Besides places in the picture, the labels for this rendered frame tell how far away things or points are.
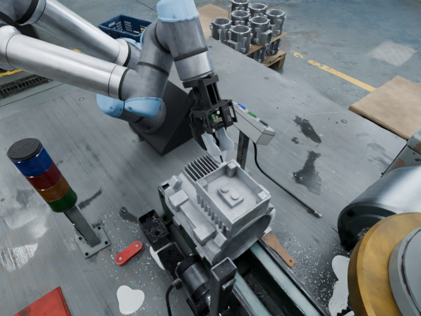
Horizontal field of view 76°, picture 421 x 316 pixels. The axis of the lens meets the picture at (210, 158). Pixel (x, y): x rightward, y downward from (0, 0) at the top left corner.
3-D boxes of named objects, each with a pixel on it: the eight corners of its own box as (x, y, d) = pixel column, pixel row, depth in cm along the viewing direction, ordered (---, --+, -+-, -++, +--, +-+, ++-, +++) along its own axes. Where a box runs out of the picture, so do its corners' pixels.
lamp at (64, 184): (72, 192, 62) (64, 181, 58) (45, 205, 60) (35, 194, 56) (64, 175, 65) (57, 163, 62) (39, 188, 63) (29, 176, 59)
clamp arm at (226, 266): (230, 317, 52) (241, 271, 33) (217, 328, 51) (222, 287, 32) (218, 301, 54) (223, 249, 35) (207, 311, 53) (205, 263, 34)
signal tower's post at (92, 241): (111, 244, 82) (51, 151, 51) (85, 259, 79) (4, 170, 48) (101, 225, 87) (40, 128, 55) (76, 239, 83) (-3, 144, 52)
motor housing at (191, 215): (269, 234, 72) (283, 194, 57) (212, 279, 64) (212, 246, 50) (222, 185, 82) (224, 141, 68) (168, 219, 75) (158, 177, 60)
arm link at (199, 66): (168, 63, 58) (200, 52, 61) (175, 84, 59) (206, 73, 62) (183, 59, 51) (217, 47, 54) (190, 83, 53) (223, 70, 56)
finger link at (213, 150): (222, 172, 61) (210, 135, 58) (208, 167, 66) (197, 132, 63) (232, 167, 63) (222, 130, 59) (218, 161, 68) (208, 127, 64)
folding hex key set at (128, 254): (119, 268, 77) (118, 266, 76) (114, 260, 79) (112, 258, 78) (145, 248, 81) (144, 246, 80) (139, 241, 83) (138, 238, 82)
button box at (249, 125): (267, 146, 82) (277, 131, 80) (255, 143, 76) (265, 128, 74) (232, 116, 91) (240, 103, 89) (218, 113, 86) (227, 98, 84)
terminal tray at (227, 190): (267, 214, 58) (272, 195, 53) (228, 241, 54) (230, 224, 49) (231, 178, 65) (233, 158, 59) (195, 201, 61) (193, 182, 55)
